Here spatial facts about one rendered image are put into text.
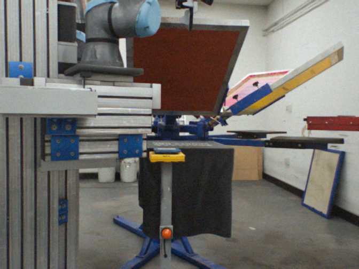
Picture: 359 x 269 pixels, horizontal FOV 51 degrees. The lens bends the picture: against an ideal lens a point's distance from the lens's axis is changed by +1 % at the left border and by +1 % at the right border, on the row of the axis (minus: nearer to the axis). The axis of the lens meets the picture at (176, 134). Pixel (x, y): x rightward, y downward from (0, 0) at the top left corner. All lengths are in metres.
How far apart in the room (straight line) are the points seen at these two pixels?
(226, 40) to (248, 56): 4.79
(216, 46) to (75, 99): 0.98
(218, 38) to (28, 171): 1.07
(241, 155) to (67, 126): 5.46
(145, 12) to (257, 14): 5.71
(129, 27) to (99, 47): 0.12
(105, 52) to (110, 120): 0.23
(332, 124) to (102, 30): 1.67
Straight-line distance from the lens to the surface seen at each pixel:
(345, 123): 2.54
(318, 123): 2.54
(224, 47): 1.94
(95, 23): 1.33
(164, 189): 1.45
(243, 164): 6.53
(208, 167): 1.75
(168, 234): 1.45
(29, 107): 1.11
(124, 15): 1.27
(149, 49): 1.92
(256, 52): 6.75
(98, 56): 1.29
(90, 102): 1.14
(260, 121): 6.70
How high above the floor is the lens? 1.10
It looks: 3 degrees down
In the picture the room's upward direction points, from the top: 1 degrees clockwise
